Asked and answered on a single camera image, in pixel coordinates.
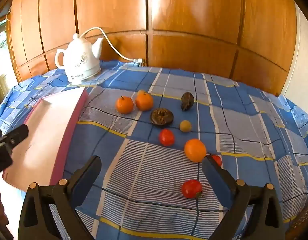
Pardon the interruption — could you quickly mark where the orange mandarin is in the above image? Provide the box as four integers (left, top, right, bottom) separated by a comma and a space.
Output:
184, 139, 207, 163
135, 91, 154, 112
115, 96, 134, 115

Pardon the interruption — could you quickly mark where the white kettle power cable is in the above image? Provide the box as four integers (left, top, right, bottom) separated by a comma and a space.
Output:
78, 27, 138, 62

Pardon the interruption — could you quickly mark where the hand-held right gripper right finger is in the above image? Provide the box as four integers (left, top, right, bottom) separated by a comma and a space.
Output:
201, 156, 286, 240

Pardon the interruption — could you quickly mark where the red tomato with stem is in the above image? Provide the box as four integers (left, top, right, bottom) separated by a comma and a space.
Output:
181, 179, 203, 200

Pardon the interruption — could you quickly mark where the pink rimmed white tray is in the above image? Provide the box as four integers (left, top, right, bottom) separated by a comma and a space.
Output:
2, 88, 90, 188

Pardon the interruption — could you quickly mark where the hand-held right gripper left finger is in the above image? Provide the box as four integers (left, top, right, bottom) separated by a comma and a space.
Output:
18, 155, 102, 240

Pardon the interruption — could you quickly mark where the white ceramic electric kettle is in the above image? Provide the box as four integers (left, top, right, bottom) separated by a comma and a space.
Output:
54, 33, 104, 85

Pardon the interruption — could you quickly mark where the blue plaid tablecloth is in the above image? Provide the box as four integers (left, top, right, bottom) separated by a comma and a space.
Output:
0, 59, 308, 240

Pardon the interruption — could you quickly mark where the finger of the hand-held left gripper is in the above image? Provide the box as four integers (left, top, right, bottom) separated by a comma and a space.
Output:
0, 124, 29, 155

